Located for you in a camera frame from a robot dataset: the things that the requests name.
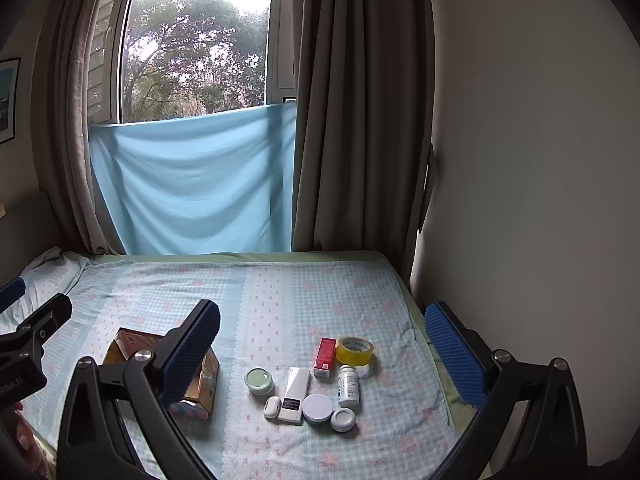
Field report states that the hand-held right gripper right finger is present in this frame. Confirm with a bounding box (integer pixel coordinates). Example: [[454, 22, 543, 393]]
[[423, 301, 587, 480]]

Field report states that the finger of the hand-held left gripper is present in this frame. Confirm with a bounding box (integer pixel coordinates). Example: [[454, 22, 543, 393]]
[[0, 277, 27, 314], [0, 292, 74, 361]]

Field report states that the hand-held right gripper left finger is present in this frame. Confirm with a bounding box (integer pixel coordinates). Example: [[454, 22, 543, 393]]
[[57, 299, 222, 480]]

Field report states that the printed cardboard box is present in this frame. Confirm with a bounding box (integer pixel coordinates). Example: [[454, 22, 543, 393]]
[[102, 327, 221, 418]]

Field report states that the pale green round lid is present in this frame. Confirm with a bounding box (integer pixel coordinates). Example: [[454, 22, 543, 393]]
[[244, 366, 276, 397]]

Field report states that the yellow tape roll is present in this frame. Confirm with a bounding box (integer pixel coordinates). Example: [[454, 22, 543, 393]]
[[335, 335, 377, 369]]

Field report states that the white remote control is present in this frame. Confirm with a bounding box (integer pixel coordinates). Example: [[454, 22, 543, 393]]
[[277, 366, 311, 426]]

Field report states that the white pill bottle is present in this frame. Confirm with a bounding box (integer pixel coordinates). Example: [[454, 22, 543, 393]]
[[337, 365, 361, 408]]

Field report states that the small red box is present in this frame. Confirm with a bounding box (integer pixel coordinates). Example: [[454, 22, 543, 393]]
[[313, 337, 339, 380]]

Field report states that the person's left hand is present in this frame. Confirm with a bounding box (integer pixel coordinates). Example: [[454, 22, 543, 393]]
[[12, 400, 52, 479]]

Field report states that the green fitted sheet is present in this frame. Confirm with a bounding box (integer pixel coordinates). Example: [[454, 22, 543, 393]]
[[90, 249, 482, 428]]

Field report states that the checkered floral bed sheet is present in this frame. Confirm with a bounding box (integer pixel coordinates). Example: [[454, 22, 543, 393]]
[[0, 247, 481, 480]]

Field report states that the small white jar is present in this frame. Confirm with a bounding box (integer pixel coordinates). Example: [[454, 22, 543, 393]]
[[330, 407, 357, 435]]

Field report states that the round white tin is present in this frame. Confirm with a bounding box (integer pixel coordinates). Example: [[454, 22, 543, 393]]
[[302, 393, 334, 426]]

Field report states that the grey-brown curtain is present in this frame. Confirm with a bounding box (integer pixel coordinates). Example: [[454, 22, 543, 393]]
[[290, 0, 437, 288], [32, 0, 137, 256]]

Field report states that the light blue cloth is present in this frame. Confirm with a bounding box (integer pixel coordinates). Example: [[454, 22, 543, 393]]
[[89, 104, 299, 256]]

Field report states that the window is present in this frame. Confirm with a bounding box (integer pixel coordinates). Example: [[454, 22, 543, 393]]
[[87, 0, 299, 126]]

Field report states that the framed wall picture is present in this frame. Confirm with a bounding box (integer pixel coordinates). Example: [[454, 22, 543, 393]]
[[0, 56, 22, 143]]

